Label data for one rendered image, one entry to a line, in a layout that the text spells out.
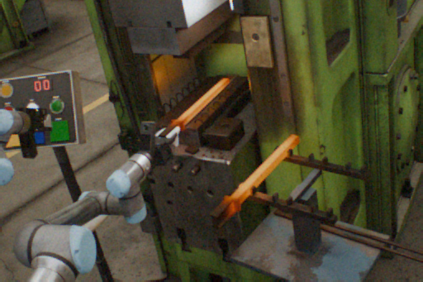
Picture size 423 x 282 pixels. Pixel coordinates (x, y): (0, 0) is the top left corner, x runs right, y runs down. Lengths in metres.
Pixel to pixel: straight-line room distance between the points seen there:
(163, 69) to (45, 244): 0.98
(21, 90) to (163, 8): 0.72
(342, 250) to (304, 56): 0.61
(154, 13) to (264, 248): 0.82
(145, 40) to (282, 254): 0.82
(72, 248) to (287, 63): 0.89
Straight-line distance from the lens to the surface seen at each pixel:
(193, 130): 1.93
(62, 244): 1.42
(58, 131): 2.13
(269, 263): 1.73
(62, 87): 2.14
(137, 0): 1.82
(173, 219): 2.18
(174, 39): 1.79
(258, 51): 1.80
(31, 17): 7.14
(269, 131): 1.96
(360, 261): 1.71
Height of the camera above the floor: 1.91
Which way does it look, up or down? 28 degrees down
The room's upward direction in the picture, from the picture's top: 11 degrees counter-clockwise
